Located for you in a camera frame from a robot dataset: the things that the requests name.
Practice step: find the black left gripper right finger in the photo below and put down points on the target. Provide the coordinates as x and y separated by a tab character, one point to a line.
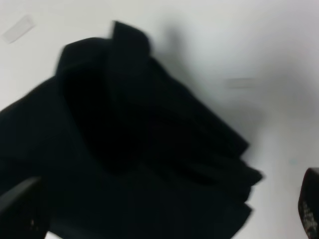
308	204

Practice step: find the black short sleeve shirt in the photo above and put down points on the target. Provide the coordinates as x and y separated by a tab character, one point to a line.
126	151

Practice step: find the clear tape piece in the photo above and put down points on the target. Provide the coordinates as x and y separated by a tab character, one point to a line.
19	29
240	83

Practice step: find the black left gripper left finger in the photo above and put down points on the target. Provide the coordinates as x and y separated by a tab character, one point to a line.
24	211

